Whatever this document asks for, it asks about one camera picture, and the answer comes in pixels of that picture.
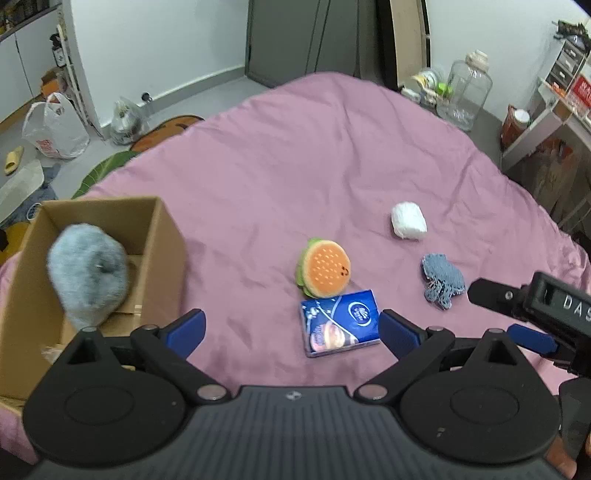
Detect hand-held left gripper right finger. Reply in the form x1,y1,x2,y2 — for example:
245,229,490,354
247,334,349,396
355,309,527,406

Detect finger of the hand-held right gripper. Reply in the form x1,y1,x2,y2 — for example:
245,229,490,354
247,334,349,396
505,323,573,365
468,277,528,320

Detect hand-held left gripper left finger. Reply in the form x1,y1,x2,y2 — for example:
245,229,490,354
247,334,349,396
55,309,232,406

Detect blue-grey knitted cloth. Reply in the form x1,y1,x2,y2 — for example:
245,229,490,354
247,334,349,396
420,253,467,311

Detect blue tissue pack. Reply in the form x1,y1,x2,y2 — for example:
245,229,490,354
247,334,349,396
300,289,382,359

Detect brown cardboard box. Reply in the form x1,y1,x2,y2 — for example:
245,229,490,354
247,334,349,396
0,196,188,408

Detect grey fluffy plush toy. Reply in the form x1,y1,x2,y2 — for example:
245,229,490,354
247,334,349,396
47,224,130,330

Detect person's right hand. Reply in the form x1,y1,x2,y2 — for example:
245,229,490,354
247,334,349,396
549,436,591,480

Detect orange burger plush toy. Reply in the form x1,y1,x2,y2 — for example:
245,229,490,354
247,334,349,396
295,237,352,299

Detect white rolled cloth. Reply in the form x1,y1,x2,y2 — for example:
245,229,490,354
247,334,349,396
390,200,428,241

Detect white desk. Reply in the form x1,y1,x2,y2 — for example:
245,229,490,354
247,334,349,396
501,69,591,234

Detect pink bedsheet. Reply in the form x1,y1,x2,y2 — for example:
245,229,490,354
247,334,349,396
0,71,591,464

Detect yellow side table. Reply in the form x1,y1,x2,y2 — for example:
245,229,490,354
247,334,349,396
0,222,34,266

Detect orange and green rug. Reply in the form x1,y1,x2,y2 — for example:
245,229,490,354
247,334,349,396
71,115,206,200

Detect large clear glass jar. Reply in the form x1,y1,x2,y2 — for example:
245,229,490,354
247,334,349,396
436,51,494,133

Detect clear plastic bag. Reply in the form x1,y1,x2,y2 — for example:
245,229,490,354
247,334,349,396
109,97,151,147

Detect white flat board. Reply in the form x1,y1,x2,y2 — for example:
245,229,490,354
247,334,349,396
0,159,45,228

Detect white and green bottle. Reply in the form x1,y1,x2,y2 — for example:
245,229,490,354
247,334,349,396
411,67,456,100

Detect white plastic shopping bag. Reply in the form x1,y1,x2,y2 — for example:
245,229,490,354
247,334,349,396
22,92,91,160

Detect yellow slipper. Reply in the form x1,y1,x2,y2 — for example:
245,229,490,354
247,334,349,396
4,146,25,176

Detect small drawer organiser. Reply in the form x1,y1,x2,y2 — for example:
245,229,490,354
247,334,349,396
549,34,591,92

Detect small cardboard box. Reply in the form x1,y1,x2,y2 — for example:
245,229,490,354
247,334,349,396
41,68,71,96

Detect grey door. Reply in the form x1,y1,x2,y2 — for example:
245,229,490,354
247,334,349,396
245,0,385,89

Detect brown board with black frame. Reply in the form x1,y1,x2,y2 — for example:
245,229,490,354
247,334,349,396
376,0,433,91

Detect white wall cabinet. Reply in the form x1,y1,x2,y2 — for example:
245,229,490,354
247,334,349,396
0,0,64,126

